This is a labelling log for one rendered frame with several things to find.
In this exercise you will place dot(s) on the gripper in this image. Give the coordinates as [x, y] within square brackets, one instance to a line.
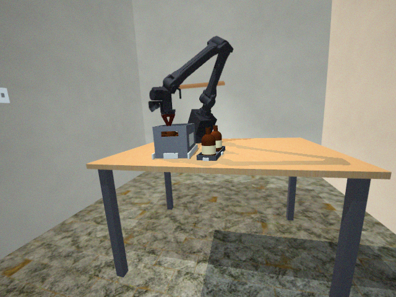
[169, 113]

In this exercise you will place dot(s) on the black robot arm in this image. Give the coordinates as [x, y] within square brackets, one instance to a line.
[171, 82]

